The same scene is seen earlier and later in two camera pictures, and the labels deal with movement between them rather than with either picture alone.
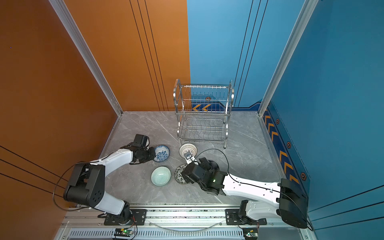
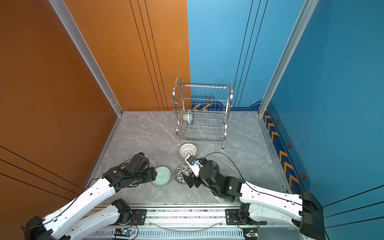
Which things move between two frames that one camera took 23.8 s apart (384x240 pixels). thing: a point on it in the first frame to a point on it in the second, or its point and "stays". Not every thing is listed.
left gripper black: x=153 y=155 to x=152 y=173
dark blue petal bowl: x=214 y=164 stays
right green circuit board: x=250 y=233 stays
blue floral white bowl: x=162 y=153 to x=189 y=118
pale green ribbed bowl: x=161 y=176 stays
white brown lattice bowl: x=188 y=147 stays
